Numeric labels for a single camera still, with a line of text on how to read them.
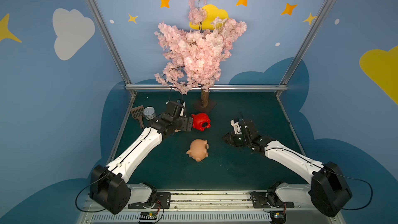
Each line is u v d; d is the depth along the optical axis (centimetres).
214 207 74
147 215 73
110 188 39
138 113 108
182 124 72
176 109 61
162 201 74
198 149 83
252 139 65
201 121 95
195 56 62
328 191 41
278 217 73
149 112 103
